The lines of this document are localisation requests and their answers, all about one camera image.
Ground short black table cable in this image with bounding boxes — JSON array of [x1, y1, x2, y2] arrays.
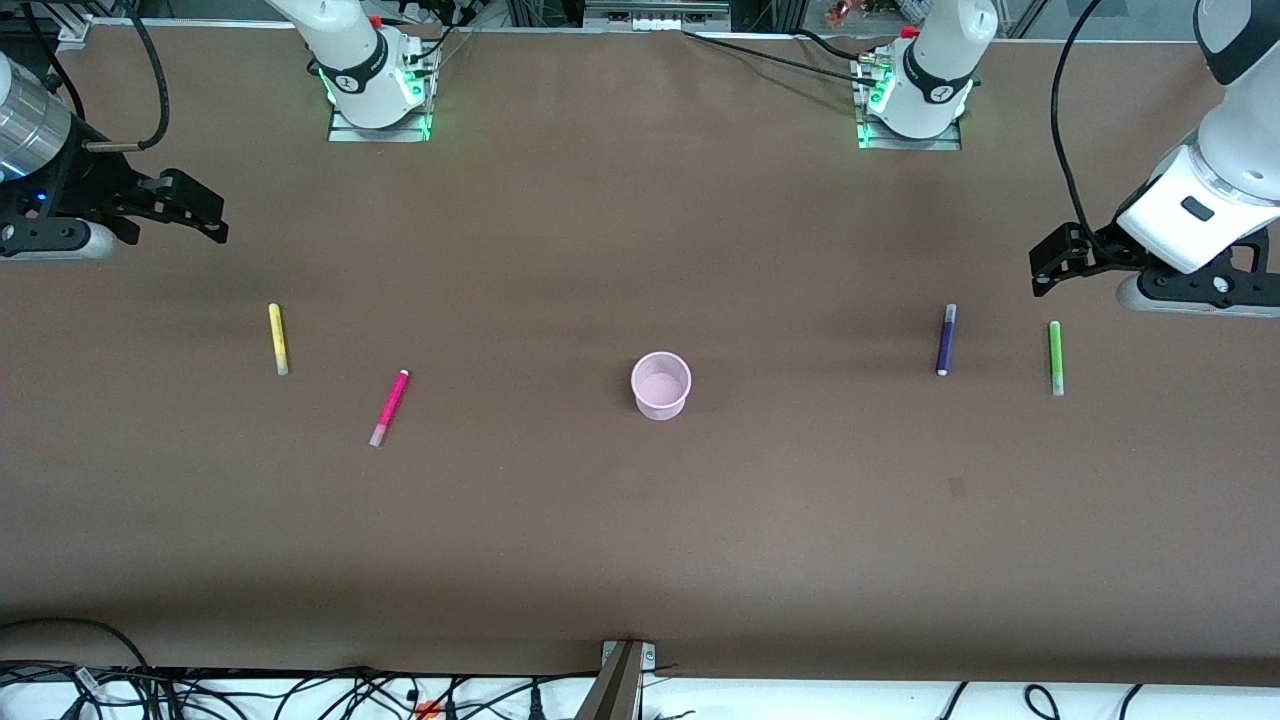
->
[[788, 28, 893, 63]]

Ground silver rack device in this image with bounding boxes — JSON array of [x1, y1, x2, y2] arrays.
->
[[583, 0, 733, 33]]

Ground tangled black floor cables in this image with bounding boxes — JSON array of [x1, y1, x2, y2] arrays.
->
[[0, 662, 601, 720]]

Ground pink mesh pen holder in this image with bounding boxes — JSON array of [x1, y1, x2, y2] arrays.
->
[[630, 351, 693, 422]]

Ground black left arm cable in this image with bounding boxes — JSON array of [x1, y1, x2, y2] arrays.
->
[[1049, 0, 1117, 253]]

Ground metal table support beam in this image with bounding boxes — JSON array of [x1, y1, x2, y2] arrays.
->
[[574, 640, 647, 720]]

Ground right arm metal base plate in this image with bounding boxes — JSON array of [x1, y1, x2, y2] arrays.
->
[[327, 45, 441, 144]]

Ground pink highlighter pen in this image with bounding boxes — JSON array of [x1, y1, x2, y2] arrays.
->
[[368, 369, 411, 448]]

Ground black looping floor cable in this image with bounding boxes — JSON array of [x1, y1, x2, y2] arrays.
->
[[0, 617, 153, 675]]

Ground long black table cable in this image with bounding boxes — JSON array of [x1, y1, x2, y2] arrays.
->
[[682, 29, 873, 81]]

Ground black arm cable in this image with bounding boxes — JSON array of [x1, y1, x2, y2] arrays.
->
[[15, 0, 172, 154], [1049, 0, 1117, 253]]

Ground black base cable bundle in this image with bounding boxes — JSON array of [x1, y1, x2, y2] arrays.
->
[[404, 0, 483, 67]]

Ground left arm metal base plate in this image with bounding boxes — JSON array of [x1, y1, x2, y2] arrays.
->
[[852, 55, 964, 152]]

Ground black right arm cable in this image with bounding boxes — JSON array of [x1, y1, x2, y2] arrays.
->
[[15, 0, 172, 154]]

